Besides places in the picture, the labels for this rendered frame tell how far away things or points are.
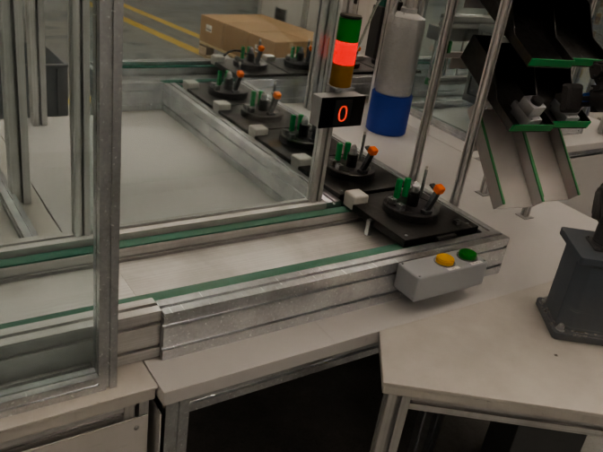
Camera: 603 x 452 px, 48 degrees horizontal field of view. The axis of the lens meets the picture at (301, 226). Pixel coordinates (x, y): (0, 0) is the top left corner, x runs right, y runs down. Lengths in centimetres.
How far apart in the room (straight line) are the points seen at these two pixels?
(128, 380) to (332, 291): 44
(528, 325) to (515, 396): 27
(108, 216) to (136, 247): 41
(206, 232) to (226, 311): 28
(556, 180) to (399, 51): 84
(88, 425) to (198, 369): 20
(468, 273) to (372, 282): 22
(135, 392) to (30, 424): 17
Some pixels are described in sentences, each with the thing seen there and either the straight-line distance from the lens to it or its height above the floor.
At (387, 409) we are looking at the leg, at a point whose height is 78.
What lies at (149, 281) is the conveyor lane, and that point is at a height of 92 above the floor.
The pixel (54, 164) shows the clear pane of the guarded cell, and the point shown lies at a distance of 97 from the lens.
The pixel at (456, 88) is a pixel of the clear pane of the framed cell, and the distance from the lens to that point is 276.
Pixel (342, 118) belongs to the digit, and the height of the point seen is 119.
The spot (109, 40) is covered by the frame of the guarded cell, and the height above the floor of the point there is 143.
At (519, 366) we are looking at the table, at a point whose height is 86.
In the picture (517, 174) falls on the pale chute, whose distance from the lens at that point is 186.
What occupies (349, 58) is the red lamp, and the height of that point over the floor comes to 133.
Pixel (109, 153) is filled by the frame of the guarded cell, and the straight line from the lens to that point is 98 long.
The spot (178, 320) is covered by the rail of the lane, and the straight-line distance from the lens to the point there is 121.
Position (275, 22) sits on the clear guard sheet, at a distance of 146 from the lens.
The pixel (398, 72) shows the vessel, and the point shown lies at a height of 110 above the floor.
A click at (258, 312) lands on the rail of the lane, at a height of 92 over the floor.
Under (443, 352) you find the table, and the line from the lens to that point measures 140.
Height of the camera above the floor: 164
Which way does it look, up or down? 26 degrees down
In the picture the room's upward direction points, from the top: 9 degrees clockwise
